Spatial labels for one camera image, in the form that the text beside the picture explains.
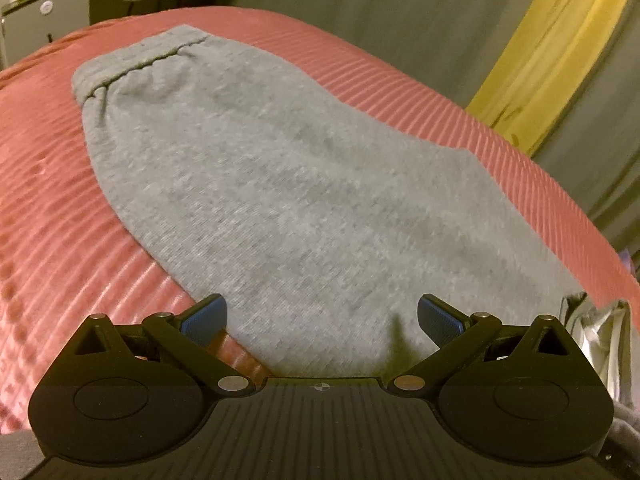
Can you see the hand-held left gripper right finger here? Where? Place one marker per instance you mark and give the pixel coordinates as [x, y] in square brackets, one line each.
[439, 318]

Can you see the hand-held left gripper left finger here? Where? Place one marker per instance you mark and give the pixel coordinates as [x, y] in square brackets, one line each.
[204, 318]

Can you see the grey pants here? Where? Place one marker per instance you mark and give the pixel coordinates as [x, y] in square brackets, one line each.
[300, 200]

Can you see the crumpled white cloth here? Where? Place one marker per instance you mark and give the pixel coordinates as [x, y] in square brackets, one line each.
[605, 345]

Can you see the red ribbed blanket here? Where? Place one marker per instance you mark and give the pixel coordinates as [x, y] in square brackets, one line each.
[55, 200]

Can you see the grey curtain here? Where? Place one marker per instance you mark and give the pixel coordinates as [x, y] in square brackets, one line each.
[380, 25]
[595, 160]

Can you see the yellow curtain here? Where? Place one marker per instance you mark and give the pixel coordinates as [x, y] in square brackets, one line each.
[555, 55]

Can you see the dark bedside cabinet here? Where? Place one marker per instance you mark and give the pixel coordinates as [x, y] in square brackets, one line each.
[45, 25]

